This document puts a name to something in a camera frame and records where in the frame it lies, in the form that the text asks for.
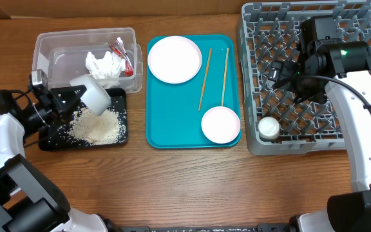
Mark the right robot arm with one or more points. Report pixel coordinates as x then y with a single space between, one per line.
349 96

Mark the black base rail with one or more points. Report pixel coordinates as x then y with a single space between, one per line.
205 228

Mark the pile of rice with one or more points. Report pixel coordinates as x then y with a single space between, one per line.
97 127

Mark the white cup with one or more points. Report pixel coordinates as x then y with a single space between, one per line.
268 128

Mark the grey dishwasher rack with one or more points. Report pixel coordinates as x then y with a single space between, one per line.
288 51

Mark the black tray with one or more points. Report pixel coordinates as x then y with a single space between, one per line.
56 141

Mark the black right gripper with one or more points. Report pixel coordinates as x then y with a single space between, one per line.
285 69

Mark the right wooden chopstick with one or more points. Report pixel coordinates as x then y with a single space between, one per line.
225 76

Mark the left wooden chopstick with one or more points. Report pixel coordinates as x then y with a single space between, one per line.
205 79

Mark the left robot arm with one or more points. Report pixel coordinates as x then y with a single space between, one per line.
29 201

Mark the white napkin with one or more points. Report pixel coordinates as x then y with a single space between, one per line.
106 69

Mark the grey bowl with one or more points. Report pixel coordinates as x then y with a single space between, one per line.
95 97

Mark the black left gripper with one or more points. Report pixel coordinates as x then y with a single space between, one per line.
55 101

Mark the wooden chopstick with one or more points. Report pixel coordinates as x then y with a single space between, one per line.
205 79
225 76

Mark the small white plate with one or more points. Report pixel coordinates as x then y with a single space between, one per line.
220 125

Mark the clear plastic bin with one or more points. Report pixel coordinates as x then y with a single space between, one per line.
62 56

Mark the teal plastic tray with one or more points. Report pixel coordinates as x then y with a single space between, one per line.
172 117

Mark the large white plate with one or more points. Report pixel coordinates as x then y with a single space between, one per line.
174 59

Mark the red foil wrapper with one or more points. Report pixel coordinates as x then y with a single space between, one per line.
118 48

